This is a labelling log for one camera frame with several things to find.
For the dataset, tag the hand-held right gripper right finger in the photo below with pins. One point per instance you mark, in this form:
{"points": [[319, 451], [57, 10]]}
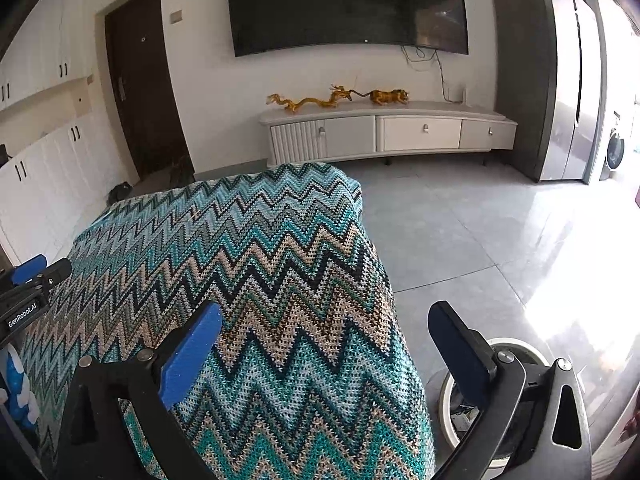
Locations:
{"points": [[460, 355]]}

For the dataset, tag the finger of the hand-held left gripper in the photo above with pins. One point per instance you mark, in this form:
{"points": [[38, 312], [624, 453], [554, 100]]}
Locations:
{"points": [[57, 270], [27, 267]]}

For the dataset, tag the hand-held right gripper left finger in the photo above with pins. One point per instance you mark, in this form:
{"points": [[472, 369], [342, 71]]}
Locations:
{"points": [[195, 350]]}

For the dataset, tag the white round bin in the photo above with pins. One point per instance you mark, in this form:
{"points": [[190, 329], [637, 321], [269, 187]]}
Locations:
{"points": [[446, 405]]}

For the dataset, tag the person's left hand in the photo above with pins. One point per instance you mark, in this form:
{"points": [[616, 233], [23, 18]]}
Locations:
{"points": [[15, 390]]}

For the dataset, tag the black slipper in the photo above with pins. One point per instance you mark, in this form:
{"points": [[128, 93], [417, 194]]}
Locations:
{"points": [[119, 194]]}

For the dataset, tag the teal zigzag knitted blanket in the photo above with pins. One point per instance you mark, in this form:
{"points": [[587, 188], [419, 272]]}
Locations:
{"points": [[275, 260]]}

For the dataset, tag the beige furniture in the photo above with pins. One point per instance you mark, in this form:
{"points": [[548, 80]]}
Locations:
{"points": [[620, 435]]}

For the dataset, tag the dark brown door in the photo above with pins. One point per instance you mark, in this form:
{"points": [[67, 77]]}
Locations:
{"points": [[145, 85]]}

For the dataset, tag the white television cabinet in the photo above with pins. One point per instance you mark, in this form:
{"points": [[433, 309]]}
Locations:
{"points": [[415, 132]]}

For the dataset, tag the white washing machine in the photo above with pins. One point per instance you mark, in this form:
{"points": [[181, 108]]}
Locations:
{"points": [[615, 152]]}

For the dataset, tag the white router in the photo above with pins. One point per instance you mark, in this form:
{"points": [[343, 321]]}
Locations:
{"points": [[457, 96]]}

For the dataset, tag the golden tiger figurine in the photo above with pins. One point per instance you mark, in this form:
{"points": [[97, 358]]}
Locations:
{"points": [[387, 96]]}

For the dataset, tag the golden dragon figurine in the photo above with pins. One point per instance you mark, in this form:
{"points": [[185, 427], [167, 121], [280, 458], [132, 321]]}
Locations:
{"points": [[305, 102]]}

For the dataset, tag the silver grey refrigerator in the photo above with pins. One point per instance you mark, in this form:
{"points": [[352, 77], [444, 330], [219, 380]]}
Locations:
{"points": [[565, 85]]}

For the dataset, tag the white upper wall cabinet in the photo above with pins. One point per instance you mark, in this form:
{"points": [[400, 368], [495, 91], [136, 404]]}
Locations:
{"points": [[45, 45]]}

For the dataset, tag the wall light switch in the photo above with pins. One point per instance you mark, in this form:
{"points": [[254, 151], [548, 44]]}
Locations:
{"points": [[175, 16]]}

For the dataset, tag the black wall television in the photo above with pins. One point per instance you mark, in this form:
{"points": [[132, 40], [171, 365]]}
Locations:
{"points": [[350, 0]]}

